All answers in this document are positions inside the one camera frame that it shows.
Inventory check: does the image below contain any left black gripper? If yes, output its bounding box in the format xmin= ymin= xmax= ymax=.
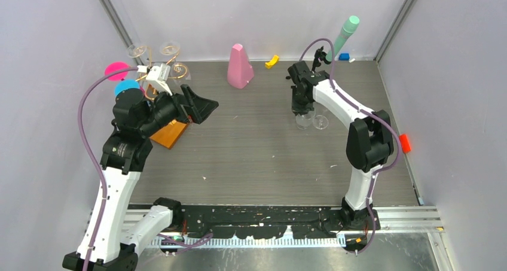
xmin=139 ymin=82 xmax=218 ymax=137

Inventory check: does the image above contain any short ribbed clear glass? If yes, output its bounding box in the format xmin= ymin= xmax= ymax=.
xmin=295 ymin=110 xmax=316 ymax=130

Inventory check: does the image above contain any tall clear wine glass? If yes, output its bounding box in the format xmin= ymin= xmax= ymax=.
xmin=312 ymin=108 xmax=329 ymax=130

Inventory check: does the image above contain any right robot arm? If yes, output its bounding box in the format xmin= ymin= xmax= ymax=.
xmin=288 ymin=61 xmax=394 ymax=230

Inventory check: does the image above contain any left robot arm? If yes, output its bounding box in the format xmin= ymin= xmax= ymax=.
xmin=62 ymin=84 xmax=219 ymax=270

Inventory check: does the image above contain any clear wine glass back right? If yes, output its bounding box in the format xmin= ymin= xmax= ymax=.
xmin=160 ymin=41 xmax=181 ymax=56

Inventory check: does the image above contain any blue wine glass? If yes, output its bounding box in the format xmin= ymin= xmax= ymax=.
xmin=114 ymin=80 xmax=141 ymax=96

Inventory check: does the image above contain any clear wine glass back left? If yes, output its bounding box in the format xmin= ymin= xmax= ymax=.
xmin=127 ymin=44 xmax=148 ymax=58

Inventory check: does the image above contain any pink wine glass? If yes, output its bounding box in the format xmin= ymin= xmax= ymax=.
xmin=104 ymin=62 xmax=130 ymax=81

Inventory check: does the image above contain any black tripod stand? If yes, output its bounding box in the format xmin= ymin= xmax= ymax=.
xmin=311 ymin=47 xmax=329 ymax=72

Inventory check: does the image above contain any yellow block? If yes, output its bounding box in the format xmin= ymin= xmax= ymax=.
xmin=264 ymin=54 xmax=279 ymax=69

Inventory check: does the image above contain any pink metronome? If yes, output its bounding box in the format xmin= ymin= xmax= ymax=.
xmin=227 ymin=44 xmax=254 ymax=89

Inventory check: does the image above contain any blue block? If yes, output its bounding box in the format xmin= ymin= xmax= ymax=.
xmin=338 ymin=53 xmax=350 ymax=61

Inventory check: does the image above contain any mint green microphone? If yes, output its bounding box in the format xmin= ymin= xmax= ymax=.
xmin=333 ymin=16 xmax=360 ymax=56

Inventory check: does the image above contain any red block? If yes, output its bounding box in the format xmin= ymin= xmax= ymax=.
xmin=399 ymin=134 xmax=411 ymax=154

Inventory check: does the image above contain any gold wire glass rack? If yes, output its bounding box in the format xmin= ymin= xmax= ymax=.
xmin=127 ymin=41 xmax=190 ymax=101

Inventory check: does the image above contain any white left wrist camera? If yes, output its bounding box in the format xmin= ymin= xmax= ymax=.
xmin=145 ymin=63 xmax=173 ymax=96

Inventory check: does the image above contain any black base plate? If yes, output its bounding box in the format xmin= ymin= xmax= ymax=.
xmin=117 ymin=203 xmax=381 ymax=240

